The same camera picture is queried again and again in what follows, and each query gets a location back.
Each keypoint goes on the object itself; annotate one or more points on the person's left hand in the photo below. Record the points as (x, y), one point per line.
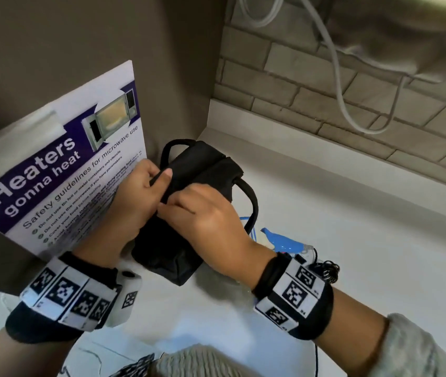
(128, 208)

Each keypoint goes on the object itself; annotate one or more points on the person's right hand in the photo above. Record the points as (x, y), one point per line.
(211, 227)

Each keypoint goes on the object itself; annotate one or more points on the black fabric bag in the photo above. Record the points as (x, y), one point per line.
(199, 164)

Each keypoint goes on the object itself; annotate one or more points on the white and blue hair dryer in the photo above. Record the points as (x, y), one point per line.
(285, 243)

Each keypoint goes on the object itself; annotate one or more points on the person's right forearm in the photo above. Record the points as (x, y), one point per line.
(352, 333)

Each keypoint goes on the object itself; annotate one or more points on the person's left forearm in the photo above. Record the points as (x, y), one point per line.
(19, 359)

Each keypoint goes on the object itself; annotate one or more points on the person's light right sleeve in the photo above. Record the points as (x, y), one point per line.
(411, 349)

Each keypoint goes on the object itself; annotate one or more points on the stainless steel hand dryer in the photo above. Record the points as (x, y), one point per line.
(403, 31)

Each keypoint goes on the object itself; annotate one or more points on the white and purple microwave poster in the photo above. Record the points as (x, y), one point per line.
(50, 160)

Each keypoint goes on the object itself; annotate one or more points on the beige knit garment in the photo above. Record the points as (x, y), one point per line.
(203, 363)

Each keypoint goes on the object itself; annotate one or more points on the right black wristband with markers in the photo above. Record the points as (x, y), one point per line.
(321, 314)

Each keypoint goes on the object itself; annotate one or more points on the black wristband with markers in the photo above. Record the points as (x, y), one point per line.
(26, 325)
(321, 314)

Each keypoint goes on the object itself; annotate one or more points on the left black wristband with markers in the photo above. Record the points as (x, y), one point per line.
(26, 325)

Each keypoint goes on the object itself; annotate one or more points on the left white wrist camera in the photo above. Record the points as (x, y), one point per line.
(128, 298)

